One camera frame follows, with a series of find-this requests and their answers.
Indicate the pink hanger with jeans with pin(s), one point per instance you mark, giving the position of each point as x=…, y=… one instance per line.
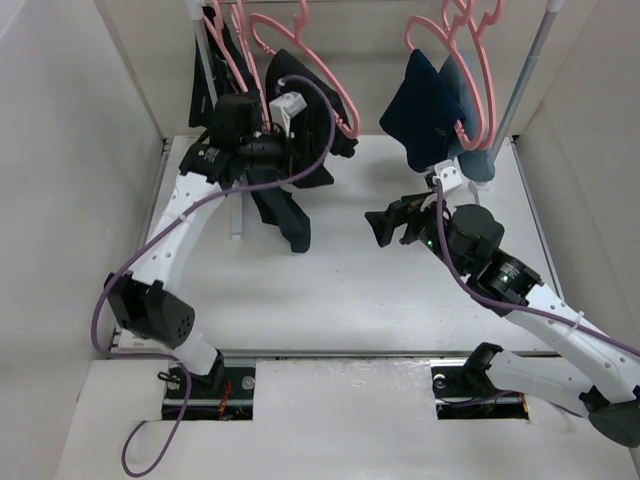
x=456, y=14

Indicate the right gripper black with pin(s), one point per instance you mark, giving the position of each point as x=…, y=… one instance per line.
x=409, y=210

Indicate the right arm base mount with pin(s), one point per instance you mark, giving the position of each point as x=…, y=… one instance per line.
x=459, y=396

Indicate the black trousers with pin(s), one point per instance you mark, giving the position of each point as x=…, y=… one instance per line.
x=311, y=127

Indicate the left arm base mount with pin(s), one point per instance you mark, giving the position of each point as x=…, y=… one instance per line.
x=231, y=399

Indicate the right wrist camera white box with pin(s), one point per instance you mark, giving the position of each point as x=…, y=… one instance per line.
x=446, y=177

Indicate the navy blue trousers hanging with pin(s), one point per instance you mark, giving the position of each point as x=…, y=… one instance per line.
x=422, y=114

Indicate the pink hanger with navy trousers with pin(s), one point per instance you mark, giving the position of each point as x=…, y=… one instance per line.
x=438, y=32

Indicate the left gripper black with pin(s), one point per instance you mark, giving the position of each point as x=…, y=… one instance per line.
x=285, y=172

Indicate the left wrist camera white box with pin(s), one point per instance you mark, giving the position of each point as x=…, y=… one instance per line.
x=288, y=105

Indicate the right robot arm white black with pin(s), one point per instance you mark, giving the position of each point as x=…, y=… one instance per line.
x=593, y=376

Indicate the light blue jeans hanging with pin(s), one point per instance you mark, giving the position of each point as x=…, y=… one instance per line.
x=475, y=165

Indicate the white clothes rack frame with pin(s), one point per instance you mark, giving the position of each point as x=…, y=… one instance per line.
x=195, y=9

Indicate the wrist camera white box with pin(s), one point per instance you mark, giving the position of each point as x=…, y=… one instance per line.
x=446, y=177
x=288, y=105

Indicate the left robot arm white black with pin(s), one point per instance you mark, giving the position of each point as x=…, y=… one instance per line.
x=143, y=295

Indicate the dark trousers hanging left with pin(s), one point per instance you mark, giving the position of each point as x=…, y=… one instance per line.
x=276, y=206

